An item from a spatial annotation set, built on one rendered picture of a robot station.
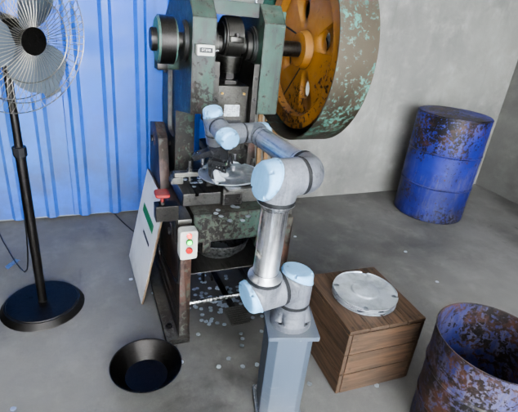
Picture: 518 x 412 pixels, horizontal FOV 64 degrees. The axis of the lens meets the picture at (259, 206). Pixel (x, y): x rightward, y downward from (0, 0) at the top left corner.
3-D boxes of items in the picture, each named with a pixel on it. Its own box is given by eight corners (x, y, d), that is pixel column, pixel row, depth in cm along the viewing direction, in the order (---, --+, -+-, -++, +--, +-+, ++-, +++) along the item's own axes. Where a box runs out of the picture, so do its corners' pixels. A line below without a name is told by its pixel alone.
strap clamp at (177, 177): (206, 182, 199) (207, 162, 194) (171, 184, 192) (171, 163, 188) (203, 177, 204) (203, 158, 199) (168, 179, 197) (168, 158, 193)
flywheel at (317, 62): (288, 51, 242) (323, 156, 215) (256, 49, 234) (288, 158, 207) (349, -73, 181) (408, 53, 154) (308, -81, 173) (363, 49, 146)
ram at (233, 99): (247, 151, 189) (253, 84, 176) (216, 152, 183) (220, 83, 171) (235, 140, 203) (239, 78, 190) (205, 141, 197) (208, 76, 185)
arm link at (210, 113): (207, 116, 148) (198, 105, 154) (210, 141, 156) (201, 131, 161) (226, 110, 151) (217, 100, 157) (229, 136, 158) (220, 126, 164)
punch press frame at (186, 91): (269, 293, 215) (306, 7, 158) (187, 306, 199) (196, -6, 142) (223, 222, 280) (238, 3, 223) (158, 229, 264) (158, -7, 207)
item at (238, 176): (214, 158, 207) (214, 158, 206) (269, 169, 199) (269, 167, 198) (186, 178, 182) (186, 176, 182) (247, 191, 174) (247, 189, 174)
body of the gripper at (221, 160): (225, 175, 167) (223, 150, 159) (207, 171, 170) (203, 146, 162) (233, 164, 172) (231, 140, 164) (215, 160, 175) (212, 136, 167)
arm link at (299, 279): (316, 304, 147) (323, 272, 141) (285, 314, 141) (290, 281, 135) (297, 285, 156) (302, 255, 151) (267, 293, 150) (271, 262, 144)
